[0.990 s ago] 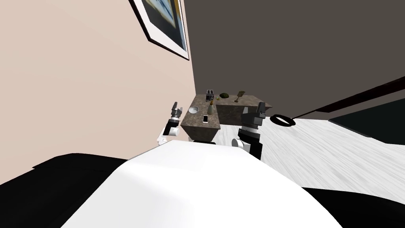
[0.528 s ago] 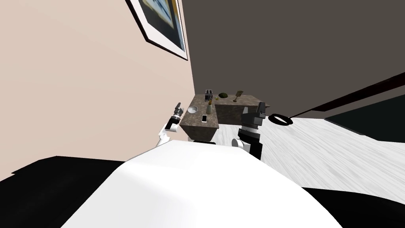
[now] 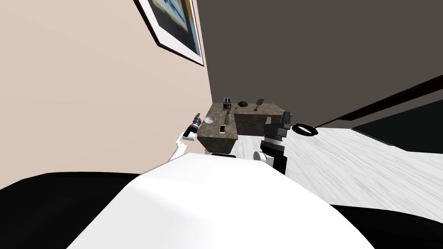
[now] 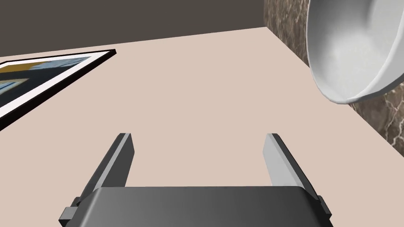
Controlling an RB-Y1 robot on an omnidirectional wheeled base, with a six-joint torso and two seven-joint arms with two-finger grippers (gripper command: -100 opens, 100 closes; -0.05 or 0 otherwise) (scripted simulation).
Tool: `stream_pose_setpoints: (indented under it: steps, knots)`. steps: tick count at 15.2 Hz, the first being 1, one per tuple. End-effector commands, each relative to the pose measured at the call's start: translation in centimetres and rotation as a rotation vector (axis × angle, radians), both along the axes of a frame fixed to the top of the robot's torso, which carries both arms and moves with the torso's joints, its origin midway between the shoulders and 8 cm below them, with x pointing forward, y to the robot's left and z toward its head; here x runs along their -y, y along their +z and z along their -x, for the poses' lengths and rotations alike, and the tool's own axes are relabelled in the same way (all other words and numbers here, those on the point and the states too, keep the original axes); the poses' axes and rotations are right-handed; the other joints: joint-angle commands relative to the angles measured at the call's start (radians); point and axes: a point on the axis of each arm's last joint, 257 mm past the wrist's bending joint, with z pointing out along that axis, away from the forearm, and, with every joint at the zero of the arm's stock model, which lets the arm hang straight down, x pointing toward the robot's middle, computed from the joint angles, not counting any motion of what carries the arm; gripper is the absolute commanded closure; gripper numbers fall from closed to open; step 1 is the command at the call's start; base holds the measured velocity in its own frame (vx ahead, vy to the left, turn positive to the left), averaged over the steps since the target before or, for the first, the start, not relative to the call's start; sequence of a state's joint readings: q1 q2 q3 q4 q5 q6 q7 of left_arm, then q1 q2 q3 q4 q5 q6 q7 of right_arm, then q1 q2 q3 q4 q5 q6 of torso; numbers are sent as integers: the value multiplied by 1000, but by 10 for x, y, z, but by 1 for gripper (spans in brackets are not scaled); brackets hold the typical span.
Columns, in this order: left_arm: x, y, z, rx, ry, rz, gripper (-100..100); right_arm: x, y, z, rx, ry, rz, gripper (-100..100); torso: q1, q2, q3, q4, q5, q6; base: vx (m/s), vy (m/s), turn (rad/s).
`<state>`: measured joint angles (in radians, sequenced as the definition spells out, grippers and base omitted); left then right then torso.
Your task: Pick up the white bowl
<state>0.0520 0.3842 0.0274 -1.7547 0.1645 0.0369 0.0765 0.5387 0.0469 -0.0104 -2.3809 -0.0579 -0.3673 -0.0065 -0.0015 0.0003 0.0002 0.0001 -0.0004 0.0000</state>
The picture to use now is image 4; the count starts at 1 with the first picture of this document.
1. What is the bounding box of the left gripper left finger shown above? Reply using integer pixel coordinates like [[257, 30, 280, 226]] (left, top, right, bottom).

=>
[[80, 132, 135, 201]]

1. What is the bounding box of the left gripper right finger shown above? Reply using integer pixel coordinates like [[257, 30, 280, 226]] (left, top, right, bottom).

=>
[[263, 133, 320, 201]]

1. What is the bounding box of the black framed picture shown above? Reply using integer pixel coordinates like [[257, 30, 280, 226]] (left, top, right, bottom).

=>
[[0, 48, 117, 131]]

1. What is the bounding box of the white bowl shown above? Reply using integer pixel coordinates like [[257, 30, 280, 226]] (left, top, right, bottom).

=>
[[306, 0, 404, 105]]

